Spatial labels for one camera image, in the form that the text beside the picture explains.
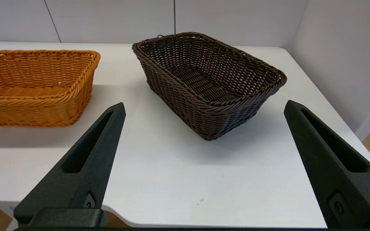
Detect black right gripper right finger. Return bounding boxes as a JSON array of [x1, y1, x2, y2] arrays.
[[284, 100, 370, 229]]

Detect orange wicker basket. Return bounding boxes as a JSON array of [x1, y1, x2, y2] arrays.
[[0, 50, 101, 128]]

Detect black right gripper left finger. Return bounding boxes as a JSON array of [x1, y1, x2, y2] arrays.
[[14, 102, 126, 225]]

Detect dark brown wicker basket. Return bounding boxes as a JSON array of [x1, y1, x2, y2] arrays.
[[132, 31, 287, 141]]

